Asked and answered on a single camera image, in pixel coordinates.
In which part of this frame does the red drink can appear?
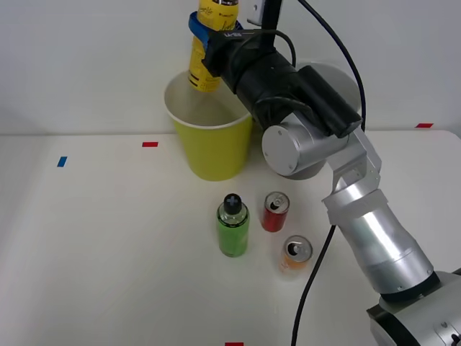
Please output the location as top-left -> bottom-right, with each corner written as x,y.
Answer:
261,191 -> 290,233

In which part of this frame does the orange and white drink can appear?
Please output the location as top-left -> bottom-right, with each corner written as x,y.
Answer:
278,234 -> 314,281

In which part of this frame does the yellow-green plastic bin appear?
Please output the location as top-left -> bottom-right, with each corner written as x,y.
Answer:
164,69 -> 254,182

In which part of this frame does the yellow drink can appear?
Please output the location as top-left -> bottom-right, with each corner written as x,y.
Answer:
188,0 -> 241,93

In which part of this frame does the green plastic bottle black cap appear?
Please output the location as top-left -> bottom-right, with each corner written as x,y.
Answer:
215,192 -> 251,258

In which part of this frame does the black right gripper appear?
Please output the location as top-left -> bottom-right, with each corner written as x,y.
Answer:
187,11 -> 272,92

